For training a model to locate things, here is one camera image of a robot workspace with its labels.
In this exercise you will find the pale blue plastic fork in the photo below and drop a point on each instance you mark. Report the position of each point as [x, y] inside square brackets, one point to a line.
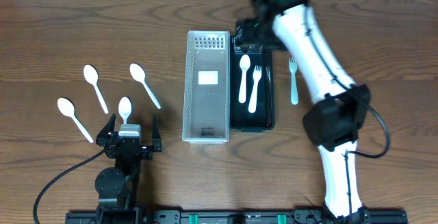
[293, 67]

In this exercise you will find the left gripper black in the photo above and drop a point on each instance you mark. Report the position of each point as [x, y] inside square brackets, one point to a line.
[128, 144]

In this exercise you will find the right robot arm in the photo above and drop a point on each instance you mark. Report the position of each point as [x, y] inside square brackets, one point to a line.
[339, 104]

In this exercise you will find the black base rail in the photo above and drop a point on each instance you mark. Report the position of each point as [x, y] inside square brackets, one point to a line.
[301, 215]

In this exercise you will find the black plastic basket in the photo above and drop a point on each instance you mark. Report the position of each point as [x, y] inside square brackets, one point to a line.
[264, 116]

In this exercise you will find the clear plastic basket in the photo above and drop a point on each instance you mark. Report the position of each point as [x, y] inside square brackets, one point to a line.
[206, 108]

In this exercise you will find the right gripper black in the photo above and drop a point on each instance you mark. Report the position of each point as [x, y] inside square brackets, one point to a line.
[243, 32]

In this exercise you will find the white fork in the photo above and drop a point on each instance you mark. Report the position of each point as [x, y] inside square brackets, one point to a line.
[252, 106]

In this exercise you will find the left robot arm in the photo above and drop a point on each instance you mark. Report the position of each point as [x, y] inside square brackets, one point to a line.
[117, 186]

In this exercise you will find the white spoon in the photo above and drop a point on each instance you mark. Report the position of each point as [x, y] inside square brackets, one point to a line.
[91, 76]
[67, 108]
[125, 109]
[139, 74]
[244, 66]

